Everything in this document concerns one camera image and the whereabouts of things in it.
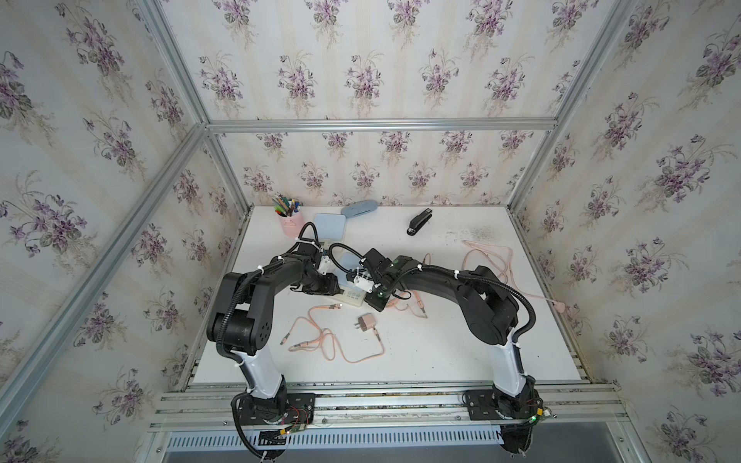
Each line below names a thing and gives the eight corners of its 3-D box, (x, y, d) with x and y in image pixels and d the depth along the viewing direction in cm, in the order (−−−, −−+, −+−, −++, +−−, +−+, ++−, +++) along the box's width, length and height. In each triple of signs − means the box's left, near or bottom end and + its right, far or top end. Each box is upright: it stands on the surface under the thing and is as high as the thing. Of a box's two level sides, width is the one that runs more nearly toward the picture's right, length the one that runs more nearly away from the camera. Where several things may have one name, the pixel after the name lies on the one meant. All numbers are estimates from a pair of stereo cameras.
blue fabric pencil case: (344, 220, 118) (344, 215, 115) (339, 211, 121) (339, 207, 119) (377, 209, 122) (378, 205, 120) (372, 201, 125) (372, 196, 123)
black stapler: (404, 232, 114) (405, 226, 111) (425, 212, 121) (426, 206, 118) (412, 237, 112) (413, 231, 109) (433, 217, 119) (434, 210, 116)
